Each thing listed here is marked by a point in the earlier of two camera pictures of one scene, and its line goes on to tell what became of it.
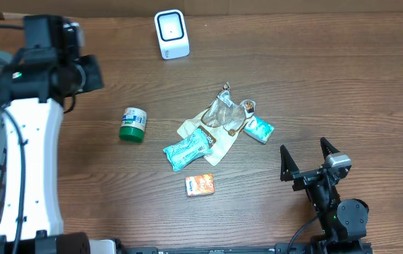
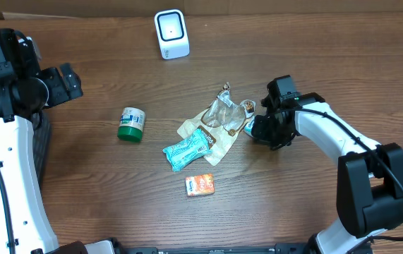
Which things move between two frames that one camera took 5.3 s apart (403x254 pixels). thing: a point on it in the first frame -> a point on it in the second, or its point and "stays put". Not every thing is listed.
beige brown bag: [222, 122] stays put
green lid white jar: [133, 125] stays put
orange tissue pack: [200, 185] stays put
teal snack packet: [188, 149] stays put
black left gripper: [90, 63] -> [63, 92]
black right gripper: [289, 172] -> [262, 135]
